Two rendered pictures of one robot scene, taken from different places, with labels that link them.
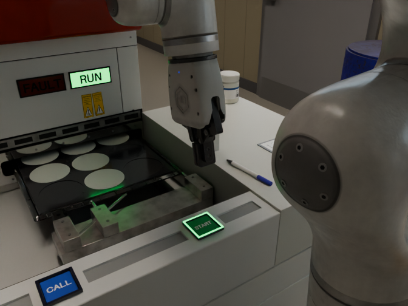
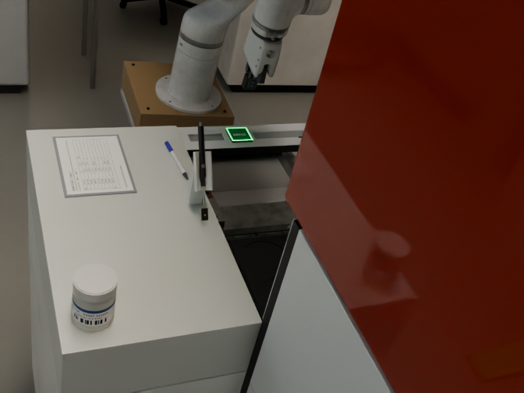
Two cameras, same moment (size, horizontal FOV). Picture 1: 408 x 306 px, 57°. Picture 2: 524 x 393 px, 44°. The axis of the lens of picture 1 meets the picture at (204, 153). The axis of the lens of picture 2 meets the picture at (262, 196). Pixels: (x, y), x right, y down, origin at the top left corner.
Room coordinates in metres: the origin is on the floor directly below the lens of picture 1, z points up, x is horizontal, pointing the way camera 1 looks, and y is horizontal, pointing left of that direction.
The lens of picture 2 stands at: (1.92, 0.20, 1.87)
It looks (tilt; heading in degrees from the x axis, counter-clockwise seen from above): 38 degrees down; 184
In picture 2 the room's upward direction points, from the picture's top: 15 degrees clockwise
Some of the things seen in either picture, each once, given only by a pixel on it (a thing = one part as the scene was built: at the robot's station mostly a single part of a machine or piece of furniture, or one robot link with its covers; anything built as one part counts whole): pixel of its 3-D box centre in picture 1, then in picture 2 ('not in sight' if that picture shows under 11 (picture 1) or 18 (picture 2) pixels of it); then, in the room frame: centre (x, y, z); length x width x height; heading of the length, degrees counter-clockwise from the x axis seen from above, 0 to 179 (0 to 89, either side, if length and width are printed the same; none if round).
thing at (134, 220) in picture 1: (138, 218); (275, 217); (0.70, 0.15, 0.87); 0.36 x 0.08 x 0.03; 124
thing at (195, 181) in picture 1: (198, 186); (212, 214); (0.79, 0.01, 0.89); 0.08 x 0.03 x 0.03; 34
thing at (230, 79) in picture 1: (228, 87); (93, 297); (1.22, -0.08, 1.01); 0.07 x 0.07 x 0.10
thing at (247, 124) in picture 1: (246, 156); (128, 241); (0.96, -0.12, 0.89); 0.62 x 0.35 x 0.14; 34
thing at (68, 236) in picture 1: (67, 233); not in sight; (0.62, 0.28, 0.89); 0.08 x 0.03 x 0.03; 34
